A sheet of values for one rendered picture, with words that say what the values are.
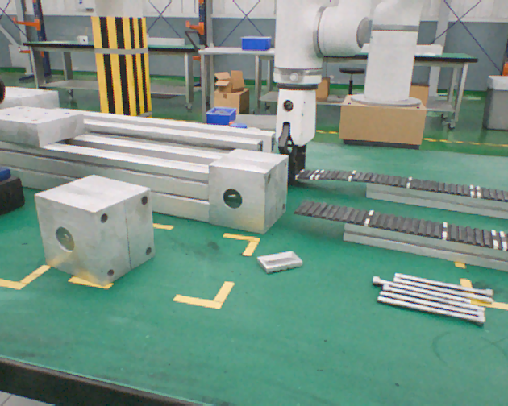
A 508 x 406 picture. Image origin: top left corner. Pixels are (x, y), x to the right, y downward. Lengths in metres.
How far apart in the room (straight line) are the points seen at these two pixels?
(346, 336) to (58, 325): 0.29
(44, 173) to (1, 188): 0.12
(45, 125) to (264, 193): 0.41
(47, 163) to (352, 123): 0.77
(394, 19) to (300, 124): 0.55
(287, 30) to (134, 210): 0.41
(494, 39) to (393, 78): 7.28
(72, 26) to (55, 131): 9.46
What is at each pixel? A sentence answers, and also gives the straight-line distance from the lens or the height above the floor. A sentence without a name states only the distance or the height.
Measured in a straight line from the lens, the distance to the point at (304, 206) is 0.68.
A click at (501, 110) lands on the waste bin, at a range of 5.82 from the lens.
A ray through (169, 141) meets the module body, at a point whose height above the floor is 0.84.
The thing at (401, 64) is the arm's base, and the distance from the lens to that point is 1.28.
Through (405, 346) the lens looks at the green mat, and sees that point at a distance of 0.48.
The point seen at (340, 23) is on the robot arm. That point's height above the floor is 1.07.
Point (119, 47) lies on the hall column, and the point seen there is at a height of 0.87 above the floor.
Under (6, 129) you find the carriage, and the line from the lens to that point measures 0.90.
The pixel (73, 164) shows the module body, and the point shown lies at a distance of 0.82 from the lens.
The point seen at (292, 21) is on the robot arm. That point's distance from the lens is 0.79.
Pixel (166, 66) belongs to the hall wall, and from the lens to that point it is 9.31.
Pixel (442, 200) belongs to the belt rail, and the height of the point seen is 0.79.
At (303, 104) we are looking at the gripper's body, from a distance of 0.80.
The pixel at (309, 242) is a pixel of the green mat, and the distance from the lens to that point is 0.64.
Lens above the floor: 1.07
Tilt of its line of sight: 22 degrees down
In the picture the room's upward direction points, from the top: 1 degrees clockwise
